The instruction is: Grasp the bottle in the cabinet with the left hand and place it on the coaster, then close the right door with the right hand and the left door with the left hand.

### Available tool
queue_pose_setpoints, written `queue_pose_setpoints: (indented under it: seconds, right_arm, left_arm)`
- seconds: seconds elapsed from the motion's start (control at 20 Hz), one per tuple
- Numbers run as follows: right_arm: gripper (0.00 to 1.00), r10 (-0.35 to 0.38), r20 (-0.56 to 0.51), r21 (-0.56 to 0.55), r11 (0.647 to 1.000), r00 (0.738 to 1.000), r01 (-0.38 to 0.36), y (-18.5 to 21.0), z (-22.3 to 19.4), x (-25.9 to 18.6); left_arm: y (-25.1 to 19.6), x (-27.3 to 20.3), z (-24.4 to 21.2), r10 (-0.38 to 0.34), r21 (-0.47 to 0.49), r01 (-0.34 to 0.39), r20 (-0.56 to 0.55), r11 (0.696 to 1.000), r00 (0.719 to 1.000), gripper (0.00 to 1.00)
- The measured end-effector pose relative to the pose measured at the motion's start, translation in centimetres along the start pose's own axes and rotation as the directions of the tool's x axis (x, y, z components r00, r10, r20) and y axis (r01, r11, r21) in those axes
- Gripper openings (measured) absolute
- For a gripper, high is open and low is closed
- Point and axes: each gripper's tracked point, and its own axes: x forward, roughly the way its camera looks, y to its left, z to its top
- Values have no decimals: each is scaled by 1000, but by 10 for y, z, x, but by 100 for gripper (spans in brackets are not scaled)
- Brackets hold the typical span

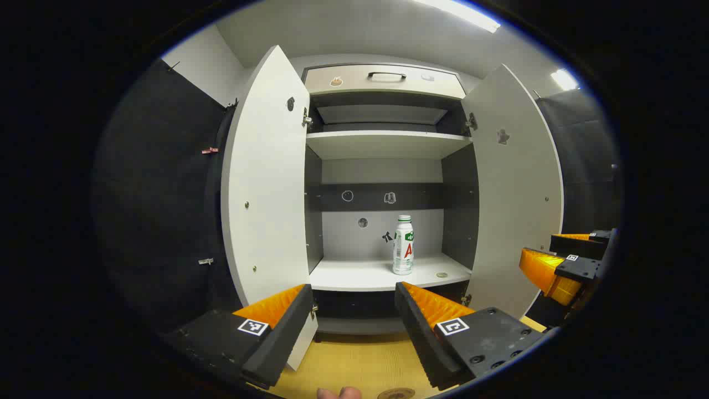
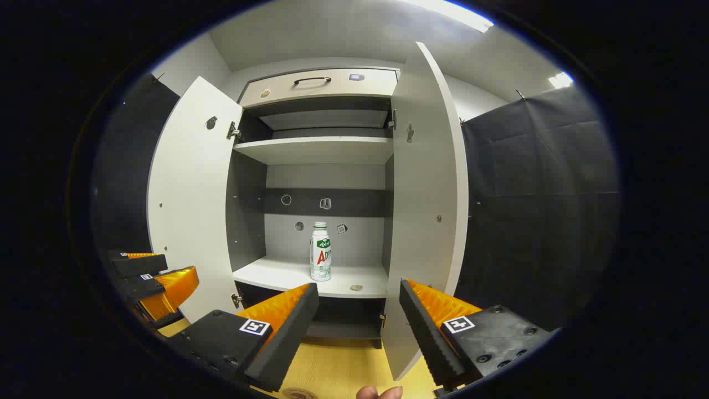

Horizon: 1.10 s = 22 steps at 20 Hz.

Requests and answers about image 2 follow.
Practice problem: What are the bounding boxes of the white cabinet door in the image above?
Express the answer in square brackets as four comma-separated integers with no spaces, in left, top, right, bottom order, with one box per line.
[381,42,470,382]
[147,76,244,324]

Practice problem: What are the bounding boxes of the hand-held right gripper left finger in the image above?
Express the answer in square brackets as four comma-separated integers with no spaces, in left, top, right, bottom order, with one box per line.
[165,283,321,392]

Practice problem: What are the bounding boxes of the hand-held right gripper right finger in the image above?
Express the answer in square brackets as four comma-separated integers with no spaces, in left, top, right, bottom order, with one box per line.
[399,279,556,391]

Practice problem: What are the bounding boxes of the white cabinet shelf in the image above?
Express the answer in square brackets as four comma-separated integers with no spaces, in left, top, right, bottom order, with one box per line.
[234,136,394,165]
[233,256,388,299]

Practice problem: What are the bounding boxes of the beige cabinet drawer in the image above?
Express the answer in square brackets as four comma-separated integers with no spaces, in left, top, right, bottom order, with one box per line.
[239,68,399,109]

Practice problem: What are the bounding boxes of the white bottle with green label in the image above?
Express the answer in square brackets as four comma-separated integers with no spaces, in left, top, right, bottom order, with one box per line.
[310,222,332,282]

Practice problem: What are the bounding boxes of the long ceiling light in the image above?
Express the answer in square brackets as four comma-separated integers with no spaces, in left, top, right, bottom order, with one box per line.
[399,0,495,33]

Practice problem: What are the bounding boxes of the black backdrop cloth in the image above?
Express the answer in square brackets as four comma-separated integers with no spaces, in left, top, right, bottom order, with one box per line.
[454,84,619,329]

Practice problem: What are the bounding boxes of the grey and white cabinet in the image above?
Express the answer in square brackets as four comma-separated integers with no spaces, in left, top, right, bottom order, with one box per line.
[224,65,400,350]

